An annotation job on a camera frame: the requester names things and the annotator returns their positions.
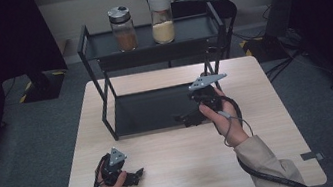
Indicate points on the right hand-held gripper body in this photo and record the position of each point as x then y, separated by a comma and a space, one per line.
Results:
208, 95

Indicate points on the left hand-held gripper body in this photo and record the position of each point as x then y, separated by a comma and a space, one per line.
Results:
112, 171

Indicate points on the black metal two-tier rack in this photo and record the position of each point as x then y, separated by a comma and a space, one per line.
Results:
156, 108

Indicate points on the white lid beige spice jar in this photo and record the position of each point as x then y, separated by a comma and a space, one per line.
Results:
161, 16

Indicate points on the silver lid brown spice jar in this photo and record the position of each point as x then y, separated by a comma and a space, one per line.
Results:
123, 29

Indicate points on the person's right hand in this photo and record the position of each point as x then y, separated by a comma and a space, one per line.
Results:
226, 124

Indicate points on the black stand base yellow tape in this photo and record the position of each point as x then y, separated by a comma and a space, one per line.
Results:
265, 49
45, 87

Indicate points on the black chair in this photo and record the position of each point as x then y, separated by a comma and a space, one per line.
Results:
225, 10

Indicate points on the grey tape piece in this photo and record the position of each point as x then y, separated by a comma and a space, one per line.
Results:
312, 155

